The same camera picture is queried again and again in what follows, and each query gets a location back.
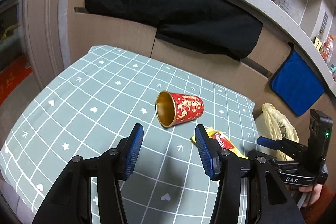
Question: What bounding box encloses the yellow red snack wrapper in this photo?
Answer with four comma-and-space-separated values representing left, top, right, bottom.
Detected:
190, 127, 248, 161

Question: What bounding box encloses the red gold paper cup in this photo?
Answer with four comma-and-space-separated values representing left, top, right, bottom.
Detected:
155, 91, 205, 128

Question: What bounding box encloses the yellow plastic trash bag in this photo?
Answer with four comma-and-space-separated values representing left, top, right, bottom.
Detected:
255, 103, 300, 162

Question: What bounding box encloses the person right hand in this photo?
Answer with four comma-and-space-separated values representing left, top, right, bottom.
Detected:
298, 184, 323, 207

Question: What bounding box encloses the blue hanging towel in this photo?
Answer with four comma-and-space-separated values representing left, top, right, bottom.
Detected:
269, 42, 325, 117

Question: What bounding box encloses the green checked tablecloth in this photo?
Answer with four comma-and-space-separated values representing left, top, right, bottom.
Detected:
1, 46, 258, 223

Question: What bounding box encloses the small teal cap bottle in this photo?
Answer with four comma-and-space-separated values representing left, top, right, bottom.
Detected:
329, 64, 336, 74

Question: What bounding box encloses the orange drink bottle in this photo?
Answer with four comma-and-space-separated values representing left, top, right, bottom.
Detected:
320, 35, 334, 63

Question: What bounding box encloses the soy sauce bottle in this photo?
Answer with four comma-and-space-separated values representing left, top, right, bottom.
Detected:
313, 36, 322, 51

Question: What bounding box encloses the black hanging cloth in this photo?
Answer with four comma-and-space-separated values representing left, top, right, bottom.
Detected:
84, 0, 263, 60

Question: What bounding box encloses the red floor mat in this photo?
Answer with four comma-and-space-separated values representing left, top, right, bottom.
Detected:
0, 55, 33, 104

